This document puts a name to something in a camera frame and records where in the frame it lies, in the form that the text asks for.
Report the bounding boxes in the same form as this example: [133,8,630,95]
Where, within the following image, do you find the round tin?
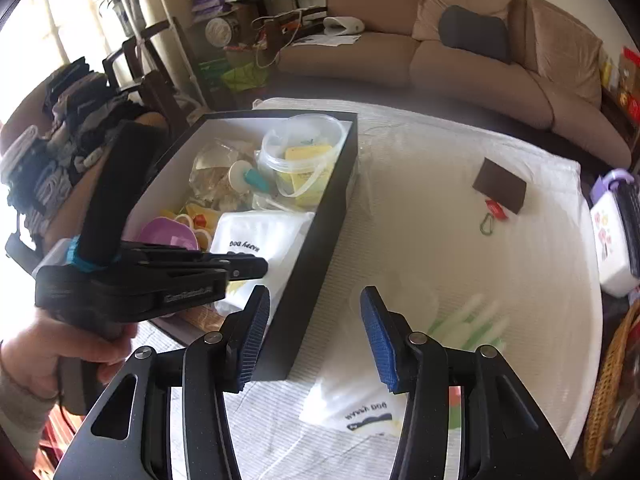
[204,16,239,46]

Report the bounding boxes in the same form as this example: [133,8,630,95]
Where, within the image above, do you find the grey cushion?
[438,5,514,65]

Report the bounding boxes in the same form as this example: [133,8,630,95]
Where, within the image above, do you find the brown sofa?
[265,0,633,171]

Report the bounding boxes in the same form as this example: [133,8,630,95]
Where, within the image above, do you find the dark wooden chair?
[102,20,212,128]

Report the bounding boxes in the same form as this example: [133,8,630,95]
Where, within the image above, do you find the black cardboard box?
[122,110,360,381]

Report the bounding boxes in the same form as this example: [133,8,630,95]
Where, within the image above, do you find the white curved device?
[322,16,364,37]

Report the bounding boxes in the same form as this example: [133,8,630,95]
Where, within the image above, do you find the red gift box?
[617,47,640,112]

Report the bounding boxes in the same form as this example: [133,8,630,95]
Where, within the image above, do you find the teal white plastic toy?
[229,161,271,195]

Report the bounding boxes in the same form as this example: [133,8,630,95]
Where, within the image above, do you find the pile of clothes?
[0,59,151,241]

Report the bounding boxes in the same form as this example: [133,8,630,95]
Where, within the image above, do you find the person's left hand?
[0,305,134,402]

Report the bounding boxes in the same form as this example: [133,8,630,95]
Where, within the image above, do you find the person's left forearm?
[0,360,60,463]

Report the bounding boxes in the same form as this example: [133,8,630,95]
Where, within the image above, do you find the white box with purple lid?
[589,167,640,297]

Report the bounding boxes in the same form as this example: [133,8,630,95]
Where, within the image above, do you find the white papers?
[292,33,362,48]

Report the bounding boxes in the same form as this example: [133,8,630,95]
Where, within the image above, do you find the wicker basket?
[582,300,640,472]

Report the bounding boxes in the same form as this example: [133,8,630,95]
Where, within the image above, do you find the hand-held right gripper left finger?
[52,285,271,480]

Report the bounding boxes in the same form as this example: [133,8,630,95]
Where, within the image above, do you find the yellow plastic pieces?
[172,202,223,252]

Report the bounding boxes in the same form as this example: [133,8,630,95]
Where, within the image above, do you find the green bag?
[222,62,269,94]

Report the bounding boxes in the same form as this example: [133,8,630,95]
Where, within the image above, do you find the brown wallet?
[472,157,529,214]

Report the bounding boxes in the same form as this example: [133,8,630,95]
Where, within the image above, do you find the clear plastic container with lid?
[257,114,347,211]

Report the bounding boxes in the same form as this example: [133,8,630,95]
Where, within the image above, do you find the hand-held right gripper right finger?
[360,286,583,480]

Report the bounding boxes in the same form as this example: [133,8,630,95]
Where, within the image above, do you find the crumpled clear plastic bag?
[189,139,261,211]

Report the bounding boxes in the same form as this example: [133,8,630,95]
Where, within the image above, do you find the desktop with white striped cloth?
[135,97,604,480]

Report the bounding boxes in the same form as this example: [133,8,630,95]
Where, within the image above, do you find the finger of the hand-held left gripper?
[117,241,269,282]

